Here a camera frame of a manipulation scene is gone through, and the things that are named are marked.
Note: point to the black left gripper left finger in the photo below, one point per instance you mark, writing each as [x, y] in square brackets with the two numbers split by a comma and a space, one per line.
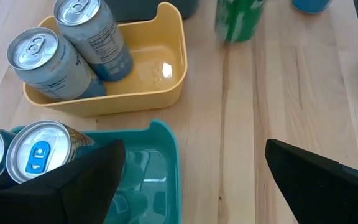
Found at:
[57, 202]

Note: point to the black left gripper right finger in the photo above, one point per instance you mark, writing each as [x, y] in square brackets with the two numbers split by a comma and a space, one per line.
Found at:
[315, 193]

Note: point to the white blue Spindrift can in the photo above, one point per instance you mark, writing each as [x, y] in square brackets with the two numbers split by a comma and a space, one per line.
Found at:
[311, 5]
[101, 43]
[57, 71]

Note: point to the green soda can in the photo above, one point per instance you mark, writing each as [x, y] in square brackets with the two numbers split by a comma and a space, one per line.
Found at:
[238, 21]

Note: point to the teal plastic bin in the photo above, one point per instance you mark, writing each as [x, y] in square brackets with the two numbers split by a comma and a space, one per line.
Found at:
[154, 161]

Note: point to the yellow plastic bin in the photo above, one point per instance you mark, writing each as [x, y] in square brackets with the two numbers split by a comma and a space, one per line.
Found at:
[135, 104]

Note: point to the dark blue-grey plastic bin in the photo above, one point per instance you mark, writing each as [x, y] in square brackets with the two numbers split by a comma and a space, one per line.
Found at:
[135, 9]

